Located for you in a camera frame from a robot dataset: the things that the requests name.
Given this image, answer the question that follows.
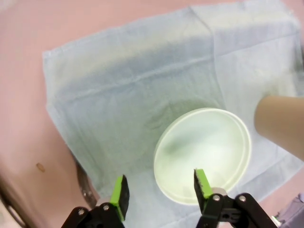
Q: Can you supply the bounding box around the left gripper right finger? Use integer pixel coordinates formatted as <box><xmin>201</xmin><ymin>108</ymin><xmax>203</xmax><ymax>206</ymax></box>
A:
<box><xmin>193</xmin><ymin>168</ymin><xmax>270</xmax><ymax>228</ymax></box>

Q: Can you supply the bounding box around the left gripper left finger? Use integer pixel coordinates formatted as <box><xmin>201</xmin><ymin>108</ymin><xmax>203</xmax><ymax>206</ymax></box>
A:
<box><xmin>63</xmin><ymin>174</ymin><xmax>131</xmax><ymax>228</ymax></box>

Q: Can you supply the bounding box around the pale green bowl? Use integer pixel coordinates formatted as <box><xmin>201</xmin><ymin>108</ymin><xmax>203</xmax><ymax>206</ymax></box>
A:
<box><xmin>153</xmin><ymin>108</ymin><xmax>252</xmax><ymax>205</ymax></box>

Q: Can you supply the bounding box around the pale grey-green cloth mat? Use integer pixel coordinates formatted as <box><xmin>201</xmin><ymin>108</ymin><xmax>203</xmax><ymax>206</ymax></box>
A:
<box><xmin>42</xmin><ymin>4</ymin><xmax>304</xmax><ymax>207</ymax></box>

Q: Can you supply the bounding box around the tall brown cup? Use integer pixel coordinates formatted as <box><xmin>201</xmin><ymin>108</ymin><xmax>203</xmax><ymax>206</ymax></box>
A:
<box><xmin>253</xmin><ymin>95</ymin><xmax>304</xmax><ymax>163</ymax></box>

